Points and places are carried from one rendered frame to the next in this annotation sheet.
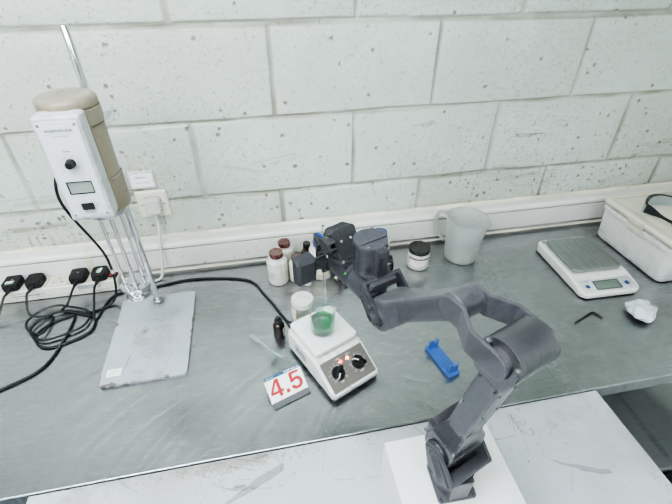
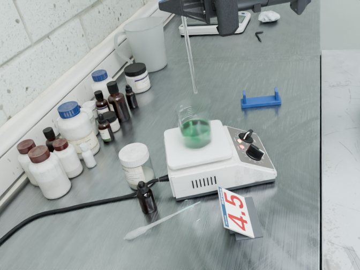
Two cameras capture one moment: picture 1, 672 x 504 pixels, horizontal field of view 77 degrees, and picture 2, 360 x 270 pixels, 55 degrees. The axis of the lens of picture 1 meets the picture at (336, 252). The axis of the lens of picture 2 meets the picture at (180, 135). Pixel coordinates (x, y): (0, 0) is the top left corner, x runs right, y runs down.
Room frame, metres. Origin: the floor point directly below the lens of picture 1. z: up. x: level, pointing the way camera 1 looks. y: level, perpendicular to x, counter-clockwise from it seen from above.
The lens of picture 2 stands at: (0.41, 0.48, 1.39)
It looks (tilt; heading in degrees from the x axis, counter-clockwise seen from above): 35 degrees down; 306
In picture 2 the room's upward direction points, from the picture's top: 12 degrees counter-clockwise
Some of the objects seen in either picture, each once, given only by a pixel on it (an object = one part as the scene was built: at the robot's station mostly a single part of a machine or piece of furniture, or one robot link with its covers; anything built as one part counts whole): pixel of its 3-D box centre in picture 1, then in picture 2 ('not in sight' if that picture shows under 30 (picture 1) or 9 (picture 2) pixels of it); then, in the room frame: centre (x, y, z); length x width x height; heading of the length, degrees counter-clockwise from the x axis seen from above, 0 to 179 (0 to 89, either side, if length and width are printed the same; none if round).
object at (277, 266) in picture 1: (277, 266); (47, 171); (0.98, 0.17, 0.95); 0.06 x 0.06 x 0.11
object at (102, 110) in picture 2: not in sight; (102, 105); (1.05, -0.09, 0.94); 0.03 x 0.03 x 0.08
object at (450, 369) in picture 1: (442, 356); (260, 97); (0.67, -0.26, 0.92); 0.10 x 0.03 x 0.04; 24
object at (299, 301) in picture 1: (302, 309); (137, 166); (0.81, 0.09, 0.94); 0.06 x 0.06 x 0.08
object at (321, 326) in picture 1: (323, 318); (196, 124); (0.69, 0.03, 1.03); 0.07 x 0.06 x 0.08; 58
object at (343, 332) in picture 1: (322, 329); (196, 142); (0.70, 0.03, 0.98); 0.12 x 0.12 x 0.01; 35
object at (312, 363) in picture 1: (329, 348); (211, 157); (0.68, 0.02, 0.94); 0.22 x 0.13 x 0.08; 35
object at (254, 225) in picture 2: (287, 385); (239, 210); (0.58, 0.11, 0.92); 0.09 x 0.06 x 0.04; 121
